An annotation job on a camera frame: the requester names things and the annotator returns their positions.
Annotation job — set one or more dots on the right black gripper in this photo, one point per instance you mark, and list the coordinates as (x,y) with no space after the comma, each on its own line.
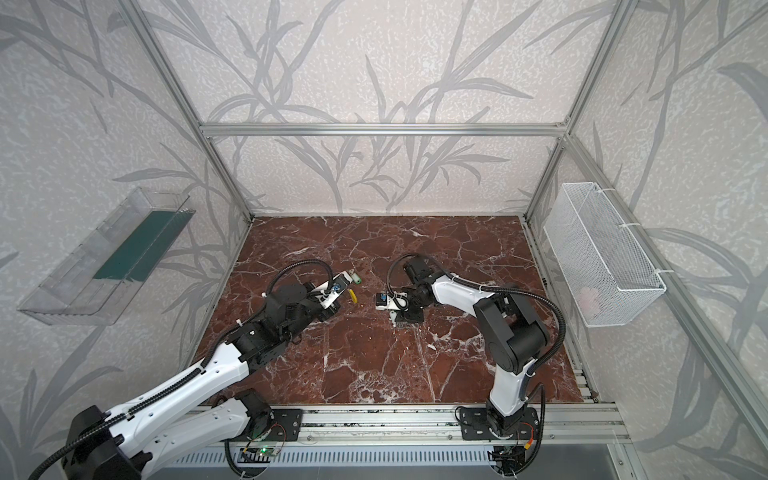
(402,303)

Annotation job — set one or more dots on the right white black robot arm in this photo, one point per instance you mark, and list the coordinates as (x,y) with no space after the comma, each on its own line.
(521,331)

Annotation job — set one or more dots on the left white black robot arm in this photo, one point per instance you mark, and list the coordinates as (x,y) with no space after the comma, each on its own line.
(135,439)

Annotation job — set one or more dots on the pink object in basket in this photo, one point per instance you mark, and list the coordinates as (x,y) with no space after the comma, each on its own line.
(589,302)

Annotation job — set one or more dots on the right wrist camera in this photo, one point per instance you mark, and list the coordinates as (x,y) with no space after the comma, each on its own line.
(391,302)

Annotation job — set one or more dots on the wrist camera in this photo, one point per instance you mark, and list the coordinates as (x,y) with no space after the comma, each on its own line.
(332,290)
(391,302)

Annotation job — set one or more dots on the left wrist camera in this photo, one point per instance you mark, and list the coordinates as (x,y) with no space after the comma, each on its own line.
(332,290)

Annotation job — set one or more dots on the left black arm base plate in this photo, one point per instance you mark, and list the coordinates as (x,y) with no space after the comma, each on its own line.
(279,425)

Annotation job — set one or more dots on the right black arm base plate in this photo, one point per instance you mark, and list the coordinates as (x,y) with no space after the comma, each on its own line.
(475,425)

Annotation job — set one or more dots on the white wire mesh basket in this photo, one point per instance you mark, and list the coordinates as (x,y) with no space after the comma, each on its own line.
(595,247)

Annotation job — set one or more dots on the clear plastic wall bin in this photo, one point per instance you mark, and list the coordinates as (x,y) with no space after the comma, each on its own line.
(95,283)

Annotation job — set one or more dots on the aluminium front rail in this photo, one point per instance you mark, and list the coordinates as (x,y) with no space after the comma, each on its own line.
(435,424)

